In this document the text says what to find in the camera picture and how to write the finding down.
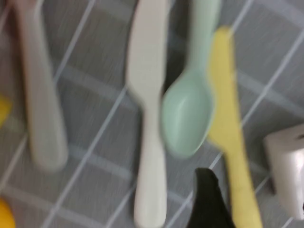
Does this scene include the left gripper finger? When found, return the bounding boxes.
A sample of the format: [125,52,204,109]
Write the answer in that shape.
[187,167,236,228]

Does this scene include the mint green plastic spoon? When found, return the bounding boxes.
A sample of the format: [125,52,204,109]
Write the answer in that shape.
[161,0,221,159]

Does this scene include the yellow plastic knife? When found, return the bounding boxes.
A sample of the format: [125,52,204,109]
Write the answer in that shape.
[206,26,263,228]

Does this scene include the cream white plastic knife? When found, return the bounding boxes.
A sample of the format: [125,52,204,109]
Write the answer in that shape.
[127,0,171,228]

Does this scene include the grey plastic fork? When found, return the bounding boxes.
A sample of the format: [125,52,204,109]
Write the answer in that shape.
[13,0,69,171]

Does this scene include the white box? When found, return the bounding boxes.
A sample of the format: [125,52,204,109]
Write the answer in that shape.
[263,123,304,220]

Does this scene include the grey grid-pattern table mat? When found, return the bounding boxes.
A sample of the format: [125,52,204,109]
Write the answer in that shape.
[0,0,304,228]

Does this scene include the yellow rubber duck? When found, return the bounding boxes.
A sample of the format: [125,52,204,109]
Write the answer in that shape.
[0,197,16,228]

